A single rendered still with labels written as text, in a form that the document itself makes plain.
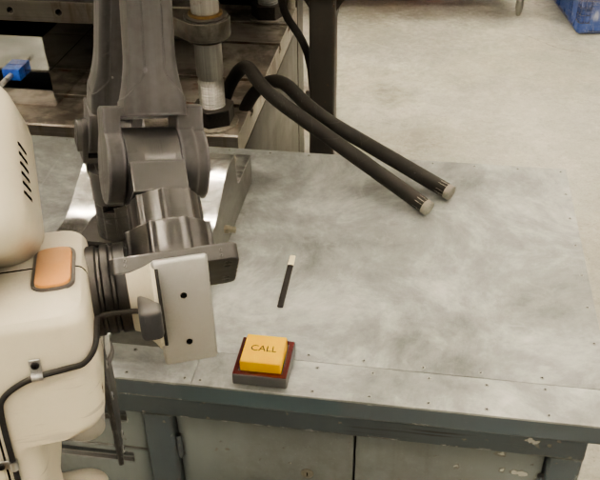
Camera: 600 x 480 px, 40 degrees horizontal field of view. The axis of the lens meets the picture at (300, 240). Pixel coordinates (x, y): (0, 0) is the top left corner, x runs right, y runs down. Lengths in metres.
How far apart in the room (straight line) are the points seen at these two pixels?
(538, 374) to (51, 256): 0.76
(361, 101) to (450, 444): 2.68
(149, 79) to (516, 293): 0.78
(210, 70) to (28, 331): 1.23
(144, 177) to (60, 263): 0.12
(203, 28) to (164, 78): 0.95
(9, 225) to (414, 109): 3.19
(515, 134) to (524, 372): 2.44
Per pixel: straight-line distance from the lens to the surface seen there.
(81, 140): 1.11
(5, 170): 0.70
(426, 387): 1.22
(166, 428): 1.39
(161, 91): 0.85
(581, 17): 4.73
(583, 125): 3.79
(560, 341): 1.34
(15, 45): 2.07
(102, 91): 1.07
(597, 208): 3.22
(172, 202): 0.79
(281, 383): 1.20
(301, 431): 1.35
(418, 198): 1.56
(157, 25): 0.85
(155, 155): 0.83
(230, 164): 1.47
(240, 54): 2.29
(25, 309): 0.70
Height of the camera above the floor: 1.66
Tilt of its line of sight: 35 degrees down
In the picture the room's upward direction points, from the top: 1 degrees counter-clockwise
